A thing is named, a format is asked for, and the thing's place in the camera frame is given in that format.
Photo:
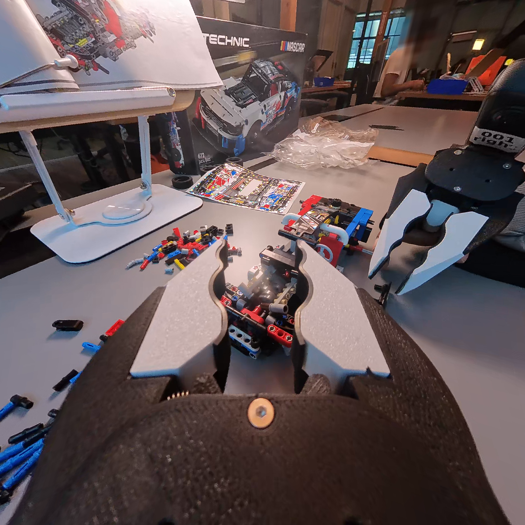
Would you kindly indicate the red lego axle piece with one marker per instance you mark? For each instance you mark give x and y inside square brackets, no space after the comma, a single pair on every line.
[113,329]

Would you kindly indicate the black lego connector piece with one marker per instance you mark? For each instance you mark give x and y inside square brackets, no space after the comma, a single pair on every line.
[383,293]

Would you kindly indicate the pile of blue lego pins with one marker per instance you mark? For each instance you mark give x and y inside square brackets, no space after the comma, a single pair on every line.
[20,455]

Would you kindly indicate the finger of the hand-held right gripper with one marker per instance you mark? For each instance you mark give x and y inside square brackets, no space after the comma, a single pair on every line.
[455,242]
[400,221]

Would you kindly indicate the blue axle with black connector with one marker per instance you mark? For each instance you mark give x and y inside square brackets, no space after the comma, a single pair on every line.
[16,404]

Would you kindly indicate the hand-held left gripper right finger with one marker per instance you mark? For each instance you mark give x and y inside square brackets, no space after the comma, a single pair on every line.
[340,320]

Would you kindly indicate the lego instruction booklet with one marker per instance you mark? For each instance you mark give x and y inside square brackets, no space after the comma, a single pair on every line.
[180,49]

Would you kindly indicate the orange box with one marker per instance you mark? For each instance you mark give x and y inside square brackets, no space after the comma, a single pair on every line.
[488,67]

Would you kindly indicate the cardboard strip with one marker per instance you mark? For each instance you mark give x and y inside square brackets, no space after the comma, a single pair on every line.
[402,156]

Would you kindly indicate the white book stand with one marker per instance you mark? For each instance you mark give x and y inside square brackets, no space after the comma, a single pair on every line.
[123,229]

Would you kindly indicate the black and blue lego pin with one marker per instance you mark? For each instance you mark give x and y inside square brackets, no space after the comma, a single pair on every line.
[65,380]

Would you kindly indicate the black lego tire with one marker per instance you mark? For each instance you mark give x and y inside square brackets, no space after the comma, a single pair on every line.
[181,182]
[236,160]

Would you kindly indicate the lego set box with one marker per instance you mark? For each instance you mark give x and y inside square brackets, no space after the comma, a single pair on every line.
[262,61]

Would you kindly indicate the clear plastic bags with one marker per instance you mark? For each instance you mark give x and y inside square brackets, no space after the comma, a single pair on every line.
[324,143]

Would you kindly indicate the lego car chassis assembly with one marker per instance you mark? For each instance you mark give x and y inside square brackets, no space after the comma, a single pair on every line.
[262,287]

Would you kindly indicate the blue storage bin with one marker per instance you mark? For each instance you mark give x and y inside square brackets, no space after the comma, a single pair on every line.
[447,86]

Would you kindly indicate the person's right hand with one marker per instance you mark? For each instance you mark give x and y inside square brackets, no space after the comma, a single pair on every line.
[422,237]

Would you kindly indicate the small blue lego pin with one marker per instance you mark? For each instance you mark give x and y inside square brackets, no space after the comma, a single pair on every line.
[90,346]

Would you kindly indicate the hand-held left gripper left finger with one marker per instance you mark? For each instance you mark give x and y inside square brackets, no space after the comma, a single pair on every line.
[180,311]

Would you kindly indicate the shiny sticker sheet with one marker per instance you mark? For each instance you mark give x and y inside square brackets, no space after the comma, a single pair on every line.
[246,188]

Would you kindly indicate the black oblong lego piece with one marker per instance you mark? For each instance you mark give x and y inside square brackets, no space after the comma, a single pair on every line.
[67,325]

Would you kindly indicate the pile of mixed lego pieces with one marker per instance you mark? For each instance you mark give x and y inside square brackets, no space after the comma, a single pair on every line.
[184,250]

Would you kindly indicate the lego car cockpit assembly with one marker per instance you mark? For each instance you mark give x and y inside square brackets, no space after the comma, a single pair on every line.
[328,221]

